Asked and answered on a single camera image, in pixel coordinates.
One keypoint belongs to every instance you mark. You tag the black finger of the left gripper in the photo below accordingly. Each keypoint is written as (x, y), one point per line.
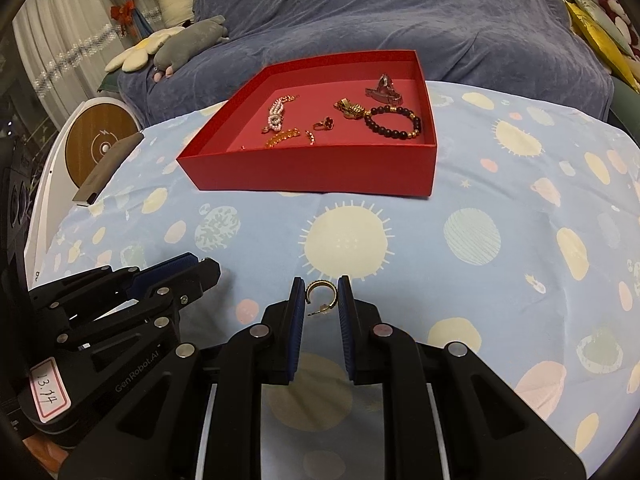
(119, 329)
(89, 294)

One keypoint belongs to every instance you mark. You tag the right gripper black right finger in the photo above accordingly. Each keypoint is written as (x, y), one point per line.
(446, 413)

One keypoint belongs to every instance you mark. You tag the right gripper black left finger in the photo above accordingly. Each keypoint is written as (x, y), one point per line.
(198, 415)

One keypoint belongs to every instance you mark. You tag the gold hoop earring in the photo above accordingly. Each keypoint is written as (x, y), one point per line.
(321, 297)

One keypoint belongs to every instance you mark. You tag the gold cuff bangle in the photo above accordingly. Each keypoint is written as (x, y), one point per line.
(290, 134)

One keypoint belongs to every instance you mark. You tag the gold ring cluster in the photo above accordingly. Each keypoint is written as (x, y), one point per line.
(325, 124)

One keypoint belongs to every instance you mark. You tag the brown leather pouch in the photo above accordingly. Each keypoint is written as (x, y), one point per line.
(105, 169)

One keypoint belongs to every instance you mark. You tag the planet print blue cloth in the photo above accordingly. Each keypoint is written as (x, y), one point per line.
(527, 250)

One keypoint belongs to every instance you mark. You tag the cream flower plush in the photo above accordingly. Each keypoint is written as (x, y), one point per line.
(136, 57)

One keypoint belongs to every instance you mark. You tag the grey plush toy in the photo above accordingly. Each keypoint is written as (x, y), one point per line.
(193, 40)

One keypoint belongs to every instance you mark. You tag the white sheer curtain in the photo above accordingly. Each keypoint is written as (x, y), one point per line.
(64, 46)

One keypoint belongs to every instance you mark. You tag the red bow ribbon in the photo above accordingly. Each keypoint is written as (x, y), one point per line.
(123, 15)

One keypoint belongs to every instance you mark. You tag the red cardboard tray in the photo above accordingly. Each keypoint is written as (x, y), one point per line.
(355, 122)

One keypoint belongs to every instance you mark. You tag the blue velvet bed cover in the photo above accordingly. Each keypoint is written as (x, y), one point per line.
(521, 47)

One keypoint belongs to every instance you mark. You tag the gold cushion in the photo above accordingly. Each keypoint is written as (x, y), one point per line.
(602, 44)

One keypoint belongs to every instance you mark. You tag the round wooden wireless charger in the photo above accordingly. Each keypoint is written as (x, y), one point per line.
(92, 133)

